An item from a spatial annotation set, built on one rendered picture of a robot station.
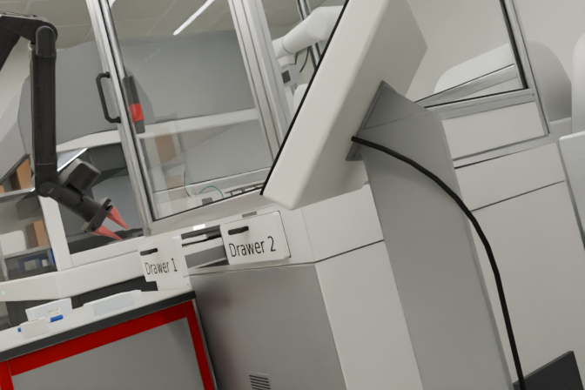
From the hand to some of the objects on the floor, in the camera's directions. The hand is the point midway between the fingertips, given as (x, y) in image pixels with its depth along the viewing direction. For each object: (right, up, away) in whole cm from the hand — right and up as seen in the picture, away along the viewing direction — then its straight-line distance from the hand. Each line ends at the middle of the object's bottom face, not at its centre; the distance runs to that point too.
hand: (122, 232), depth 177 cm
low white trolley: (-5, -103, +28) cm, 107 cm away
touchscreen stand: (+84, -76, -77) cm, 137 cm away
